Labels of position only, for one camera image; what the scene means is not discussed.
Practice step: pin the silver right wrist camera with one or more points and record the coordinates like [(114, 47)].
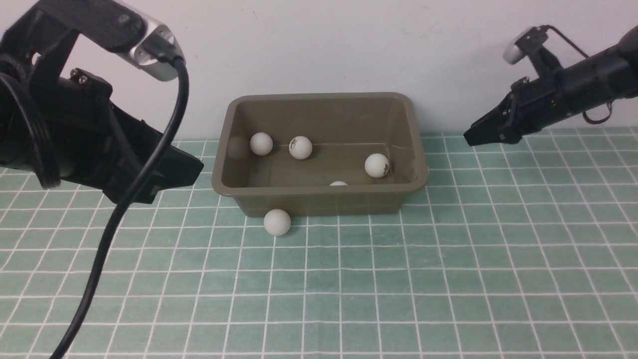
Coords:
[(530, 44)]

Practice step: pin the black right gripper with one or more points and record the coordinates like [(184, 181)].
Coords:
[(530, 106)]

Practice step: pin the olive green plastic bin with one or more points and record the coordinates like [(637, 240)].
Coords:
[(344, 128)]

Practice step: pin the green checkered tablecloth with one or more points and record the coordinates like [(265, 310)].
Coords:
[(510, 252)]

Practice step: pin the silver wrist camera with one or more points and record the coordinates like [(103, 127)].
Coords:
[(530, 44), (53, 26)]

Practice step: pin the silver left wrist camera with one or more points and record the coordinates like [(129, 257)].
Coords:
[(53, 26)]

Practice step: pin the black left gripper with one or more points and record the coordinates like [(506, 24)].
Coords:
[(96, 144)]

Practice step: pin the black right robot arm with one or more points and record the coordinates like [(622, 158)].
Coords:
[(607, 76)]

